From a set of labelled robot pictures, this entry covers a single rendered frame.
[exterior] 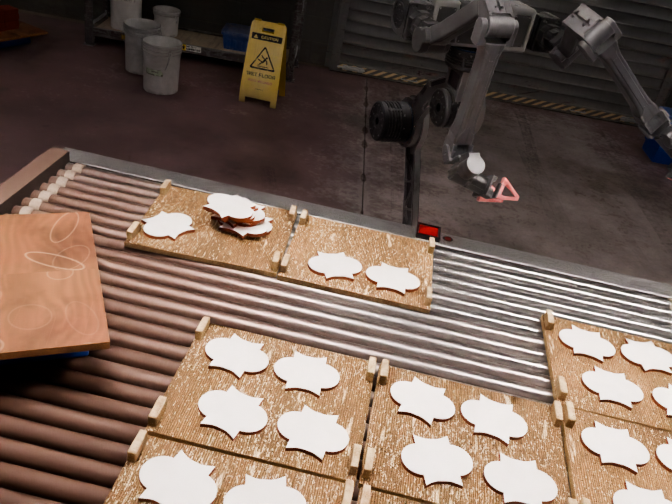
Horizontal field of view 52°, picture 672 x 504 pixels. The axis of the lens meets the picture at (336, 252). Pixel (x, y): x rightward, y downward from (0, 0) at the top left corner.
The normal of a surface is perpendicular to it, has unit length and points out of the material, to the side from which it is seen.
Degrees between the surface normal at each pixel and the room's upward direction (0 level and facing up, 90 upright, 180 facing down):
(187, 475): 0
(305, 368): 0
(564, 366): 0
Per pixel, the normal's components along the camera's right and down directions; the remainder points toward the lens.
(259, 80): -0.10, 0.32
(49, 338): 0.17, -0.84
